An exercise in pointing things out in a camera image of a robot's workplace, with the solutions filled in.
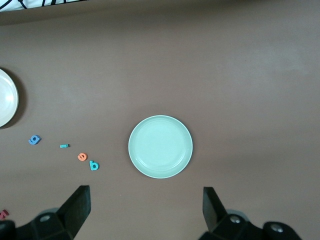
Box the blue foam letter g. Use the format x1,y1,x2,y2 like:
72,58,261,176
27,134,42,146

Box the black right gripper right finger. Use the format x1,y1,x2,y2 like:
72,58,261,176
201,186,265,240

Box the brown table cover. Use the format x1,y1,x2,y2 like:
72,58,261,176
0,0,320,240

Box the teal foam letter b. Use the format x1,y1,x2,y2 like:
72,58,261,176
88,159,100,172

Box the beige plate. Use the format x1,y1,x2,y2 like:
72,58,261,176
0,67,20,129

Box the pale green plate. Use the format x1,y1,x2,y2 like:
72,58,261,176
128,114,194,180

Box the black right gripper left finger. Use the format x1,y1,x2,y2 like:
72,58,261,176
14,184,91,240

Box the tangled black floor cables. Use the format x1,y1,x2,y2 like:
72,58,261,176
0,0,76,12

